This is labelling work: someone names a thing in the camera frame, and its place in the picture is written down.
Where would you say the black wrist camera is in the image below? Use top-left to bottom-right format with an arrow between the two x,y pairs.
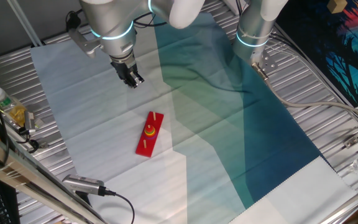
66,11 -> 82,32

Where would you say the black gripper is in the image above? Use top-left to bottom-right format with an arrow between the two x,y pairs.
110,57 -> 145,89

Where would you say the wooden block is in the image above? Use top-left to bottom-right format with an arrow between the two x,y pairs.
327,0 -> 348,14

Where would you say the aluminium frame beam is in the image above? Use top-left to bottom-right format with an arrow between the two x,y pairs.
0,123 -> 108,224

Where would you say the small silver camera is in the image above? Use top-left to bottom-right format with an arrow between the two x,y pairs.
23,110 -> 37,135

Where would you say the grey cable conduit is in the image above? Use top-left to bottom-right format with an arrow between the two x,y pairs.
252,62 -> 358,124

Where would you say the robot base cable bundle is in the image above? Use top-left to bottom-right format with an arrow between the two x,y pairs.
267,23 -> 358,128

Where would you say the yellow oil bottle green label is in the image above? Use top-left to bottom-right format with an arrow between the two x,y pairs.
0,86 -> 27,128

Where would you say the colourful sunset poster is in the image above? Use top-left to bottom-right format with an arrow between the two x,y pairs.
273,0 -> 358,108

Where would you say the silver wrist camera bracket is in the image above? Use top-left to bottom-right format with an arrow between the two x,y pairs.
68,29 -> 104,59

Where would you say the blue green white tablecloth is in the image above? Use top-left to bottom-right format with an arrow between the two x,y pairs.
29,9 -> 358,224

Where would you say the red Hanoi base board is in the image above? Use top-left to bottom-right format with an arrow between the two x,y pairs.
135,111 -> 165,158

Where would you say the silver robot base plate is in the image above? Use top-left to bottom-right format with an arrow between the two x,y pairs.
250,49 -> 279,77

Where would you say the silver depth camera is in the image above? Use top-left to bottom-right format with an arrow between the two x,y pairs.
62,174 -> 107,197

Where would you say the aluminium frame post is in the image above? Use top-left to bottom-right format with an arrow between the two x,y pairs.
6,0 -> 43,47

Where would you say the black depth camera cable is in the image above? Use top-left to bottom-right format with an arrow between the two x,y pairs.
103,186 -> 135,224

